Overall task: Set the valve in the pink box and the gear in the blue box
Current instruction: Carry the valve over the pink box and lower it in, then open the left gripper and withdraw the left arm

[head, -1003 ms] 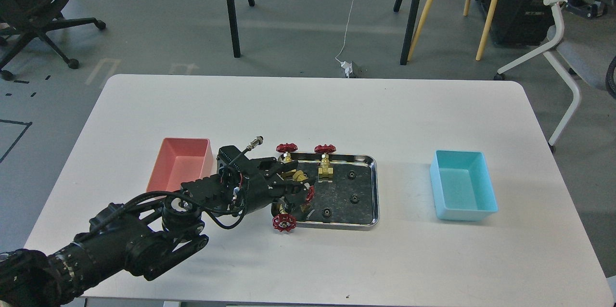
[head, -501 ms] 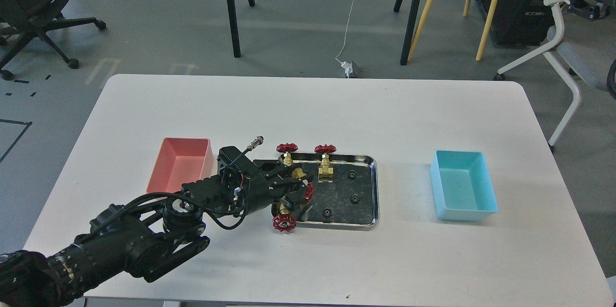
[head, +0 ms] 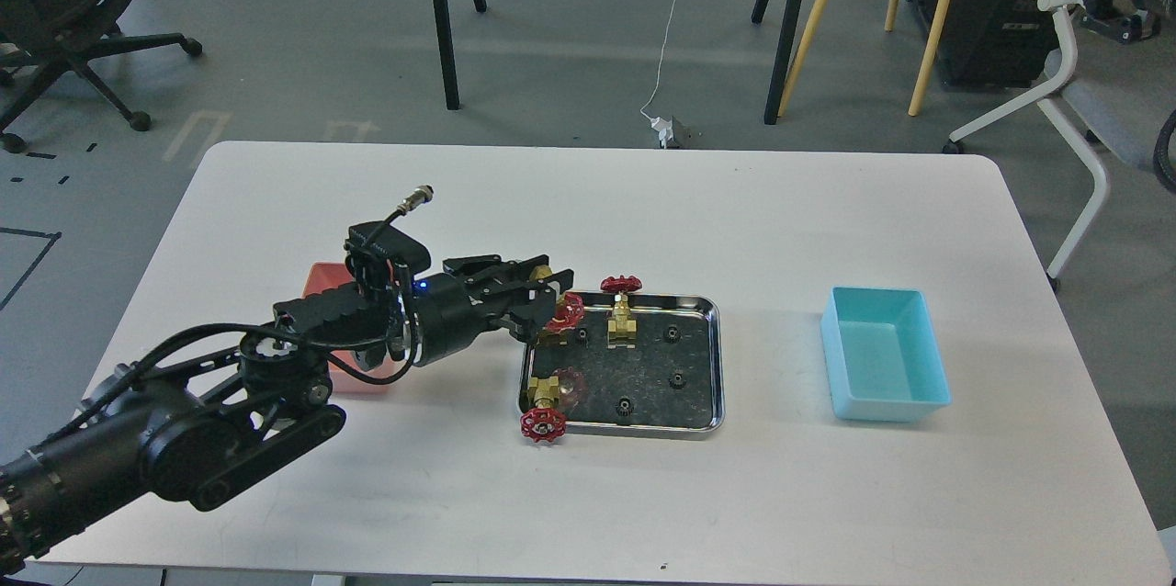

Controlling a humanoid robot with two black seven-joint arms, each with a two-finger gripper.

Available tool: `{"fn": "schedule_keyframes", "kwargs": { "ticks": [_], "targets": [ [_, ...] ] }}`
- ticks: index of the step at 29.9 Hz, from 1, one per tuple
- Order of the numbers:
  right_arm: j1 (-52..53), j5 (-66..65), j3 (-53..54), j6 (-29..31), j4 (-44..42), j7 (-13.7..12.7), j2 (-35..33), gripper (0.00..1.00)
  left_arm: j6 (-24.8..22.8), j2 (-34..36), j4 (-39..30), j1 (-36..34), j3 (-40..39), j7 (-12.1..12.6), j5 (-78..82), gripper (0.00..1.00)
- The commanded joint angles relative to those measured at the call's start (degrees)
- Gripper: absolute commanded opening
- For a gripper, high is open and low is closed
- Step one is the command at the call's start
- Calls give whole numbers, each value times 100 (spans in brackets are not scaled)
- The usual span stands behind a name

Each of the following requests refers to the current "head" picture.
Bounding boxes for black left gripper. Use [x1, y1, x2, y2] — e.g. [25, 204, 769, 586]
[345, 220, 574, 366]

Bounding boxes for brass valve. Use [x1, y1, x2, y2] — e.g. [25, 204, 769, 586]
[520, 377, 567, 442]
[535, 281, 572, 344]
[543, 289, 584, 334]
[599, 275, 643, 349]

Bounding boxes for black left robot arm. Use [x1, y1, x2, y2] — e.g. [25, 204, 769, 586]
[4, 220, 574, 582]

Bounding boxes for small black gear lower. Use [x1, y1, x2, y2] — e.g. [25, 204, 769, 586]
[615, 397, 634, 418]

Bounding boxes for pink plastic box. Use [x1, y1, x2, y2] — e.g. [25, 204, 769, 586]
[303, 261, 402, 395]

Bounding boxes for blue plastic box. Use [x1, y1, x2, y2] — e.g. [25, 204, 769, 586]
[820, 286, 953, 422]

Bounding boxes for stainless steel tray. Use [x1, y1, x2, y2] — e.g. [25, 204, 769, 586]
[517, 289, 724, 438]

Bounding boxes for black tripod leg left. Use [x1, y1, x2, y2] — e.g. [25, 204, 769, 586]
[423, 0, 488, 111]

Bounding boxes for black office chair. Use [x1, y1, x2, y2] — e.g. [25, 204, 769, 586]
[1, 0, 203, 131]

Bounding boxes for wooden easel legs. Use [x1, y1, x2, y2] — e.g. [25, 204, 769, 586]
[777, 0, 970, 118]

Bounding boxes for white charger with cable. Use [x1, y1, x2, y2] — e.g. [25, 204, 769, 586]
[639, 0, 679, 148]

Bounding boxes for white frame grey chair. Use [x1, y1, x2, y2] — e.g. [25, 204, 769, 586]
[944, 0, 1172, 286]

